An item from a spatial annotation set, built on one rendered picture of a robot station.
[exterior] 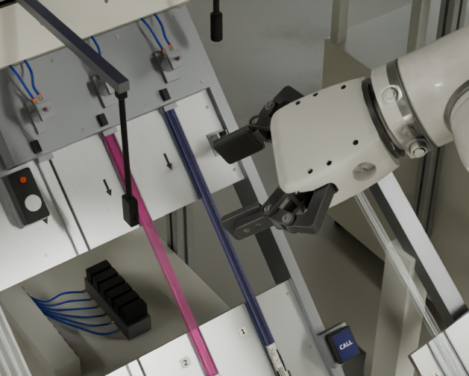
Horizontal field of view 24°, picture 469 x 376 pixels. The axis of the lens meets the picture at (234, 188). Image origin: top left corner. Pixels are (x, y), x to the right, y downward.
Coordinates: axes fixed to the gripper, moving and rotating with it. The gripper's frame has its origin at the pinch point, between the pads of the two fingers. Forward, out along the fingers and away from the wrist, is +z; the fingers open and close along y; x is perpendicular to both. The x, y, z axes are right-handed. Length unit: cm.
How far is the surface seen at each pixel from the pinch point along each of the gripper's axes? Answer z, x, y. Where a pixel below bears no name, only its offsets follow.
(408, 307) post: 14, -93, 44
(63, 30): 26, -8, 47
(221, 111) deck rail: 22, -44, 59
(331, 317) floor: 54, -160, 95
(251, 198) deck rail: 24, -56, 49
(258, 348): 31, -66, 29
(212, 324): 35, -58, 31
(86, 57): 23.0, -8.9, 40.2
